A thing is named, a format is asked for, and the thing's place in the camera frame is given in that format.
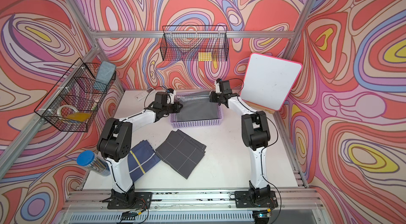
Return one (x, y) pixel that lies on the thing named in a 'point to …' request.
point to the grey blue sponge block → (105, 72)
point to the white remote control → (141, 95)
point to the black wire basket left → (72, 103)
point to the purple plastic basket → (196, 123)
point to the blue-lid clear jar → (91, 160)
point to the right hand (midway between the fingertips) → (212, 98)
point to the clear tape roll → (58, 111)
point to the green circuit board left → (129, 214)
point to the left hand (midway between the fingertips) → (183, 105)
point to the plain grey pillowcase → (197, 106)
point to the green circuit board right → (266, 213)
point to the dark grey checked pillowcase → (181, 152)
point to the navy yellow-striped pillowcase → (140, 158)
